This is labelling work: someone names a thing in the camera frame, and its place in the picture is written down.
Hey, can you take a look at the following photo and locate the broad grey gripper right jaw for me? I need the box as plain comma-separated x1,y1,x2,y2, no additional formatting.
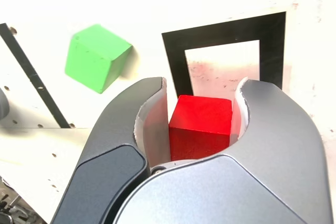
112,76,334,224

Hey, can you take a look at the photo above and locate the green cube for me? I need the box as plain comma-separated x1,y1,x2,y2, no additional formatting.
64,24,133,95

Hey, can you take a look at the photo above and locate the black tape strip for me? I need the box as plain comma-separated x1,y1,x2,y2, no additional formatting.
0,23,71,129

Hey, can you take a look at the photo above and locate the red cube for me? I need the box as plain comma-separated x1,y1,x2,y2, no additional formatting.
168,94,234,162

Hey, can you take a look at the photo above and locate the black tape square outline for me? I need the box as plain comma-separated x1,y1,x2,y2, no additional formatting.
161,11,287,96

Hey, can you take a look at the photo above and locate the narrow grey gripper left jaw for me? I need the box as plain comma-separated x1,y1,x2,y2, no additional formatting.
50,76,171,224

